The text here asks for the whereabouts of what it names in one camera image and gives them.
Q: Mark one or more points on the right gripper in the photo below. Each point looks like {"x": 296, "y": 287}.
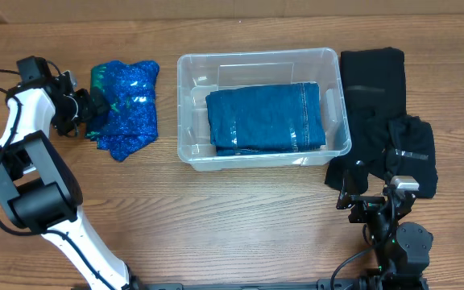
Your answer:
{"x": 366, "y": 206}

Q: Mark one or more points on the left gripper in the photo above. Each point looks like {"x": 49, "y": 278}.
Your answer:
{"x": 92, "y": 112}

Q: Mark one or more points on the blue green sequin garment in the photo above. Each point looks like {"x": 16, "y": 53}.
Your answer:
{"x": 131, "y": 122}

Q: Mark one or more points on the small black garment bundle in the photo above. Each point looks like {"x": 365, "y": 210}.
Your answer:
{"x": 357, "y": 153}

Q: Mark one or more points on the dark blue jeans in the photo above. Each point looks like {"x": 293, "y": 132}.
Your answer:
{"x": 266, "y": 119}

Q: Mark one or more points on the large black garment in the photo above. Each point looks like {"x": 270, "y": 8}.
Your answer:
{"x": 374, "y": 87}

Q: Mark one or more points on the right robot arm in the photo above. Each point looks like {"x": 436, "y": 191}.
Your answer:
{"x": 401, "y": 249}

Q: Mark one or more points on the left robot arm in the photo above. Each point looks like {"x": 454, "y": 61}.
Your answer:
{"x": 39, "y": 195}

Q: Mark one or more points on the clear plastic storage bin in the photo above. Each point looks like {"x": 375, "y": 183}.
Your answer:
{"x": 198, "y": 75}

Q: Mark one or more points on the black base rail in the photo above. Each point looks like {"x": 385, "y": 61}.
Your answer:
{"x": 321, "y": 284}

